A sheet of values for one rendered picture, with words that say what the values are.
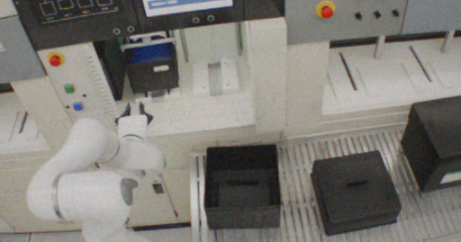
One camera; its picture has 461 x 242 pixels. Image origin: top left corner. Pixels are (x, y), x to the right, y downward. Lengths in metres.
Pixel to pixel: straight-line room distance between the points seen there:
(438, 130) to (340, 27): 0.56
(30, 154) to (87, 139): 1.13
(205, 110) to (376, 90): 0.78
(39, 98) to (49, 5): 0.45
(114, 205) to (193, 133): 1.00
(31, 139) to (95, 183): 1.24
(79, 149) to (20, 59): 0.74
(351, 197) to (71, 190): 1.06
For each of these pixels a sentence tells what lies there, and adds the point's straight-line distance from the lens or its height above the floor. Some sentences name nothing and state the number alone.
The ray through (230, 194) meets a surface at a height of 0.77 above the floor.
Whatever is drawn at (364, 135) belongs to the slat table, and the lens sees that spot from 1.92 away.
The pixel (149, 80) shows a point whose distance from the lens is 1.84.
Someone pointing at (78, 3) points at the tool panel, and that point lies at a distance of 1.39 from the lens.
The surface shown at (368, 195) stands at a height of 0.86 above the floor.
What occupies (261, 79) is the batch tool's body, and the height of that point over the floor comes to 1.17.
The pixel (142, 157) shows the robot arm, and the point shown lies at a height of 1.30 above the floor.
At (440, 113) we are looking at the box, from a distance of 1.75.
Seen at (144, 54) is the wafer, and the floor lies 1.08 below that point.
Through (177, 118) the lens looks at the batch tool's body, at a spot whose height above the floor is 0.87.
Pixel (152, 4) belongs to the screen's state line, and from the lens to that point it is 1.36.
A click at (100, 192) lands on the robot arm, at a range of 0.84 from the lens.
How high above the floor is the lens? 2.22
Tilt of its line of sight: 47 degrees down
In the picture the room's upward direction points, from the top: 8 degrees counter-clockwise
